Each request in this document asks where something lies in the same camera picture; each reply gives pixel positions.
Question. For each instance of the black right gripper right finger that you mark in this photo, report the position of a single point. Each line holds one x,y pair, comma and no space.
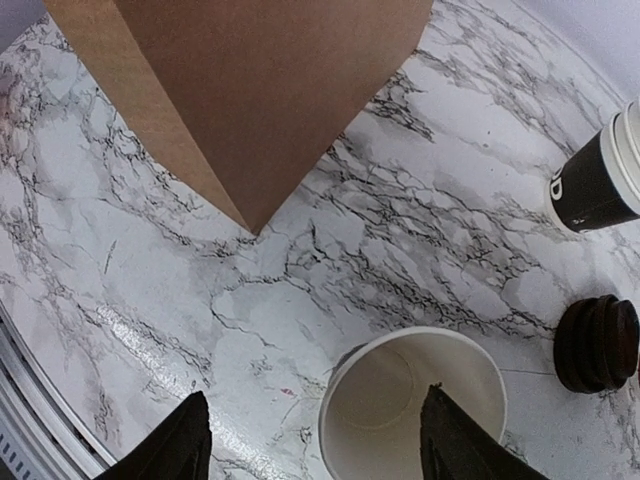
454,446

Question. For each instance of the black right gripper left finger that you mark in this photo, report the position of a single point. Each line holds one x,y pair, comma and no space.
178,448

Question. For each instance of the single black coffee cup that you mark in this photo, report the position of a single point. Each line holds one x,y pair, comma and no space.
369,419

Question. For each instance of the brown paper bag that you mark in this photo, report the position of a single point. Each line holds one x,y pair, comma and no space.
240,99

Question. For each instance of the stack of paper coffee cups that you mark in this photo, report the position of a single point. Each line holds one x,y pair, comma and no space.
598,187

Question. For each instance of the stack of black lids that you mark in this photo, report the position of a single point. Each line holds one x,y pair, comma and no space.
596,345

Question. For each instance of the front aluminium rail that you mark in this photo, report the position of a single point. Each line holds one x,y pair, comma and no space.
41,436

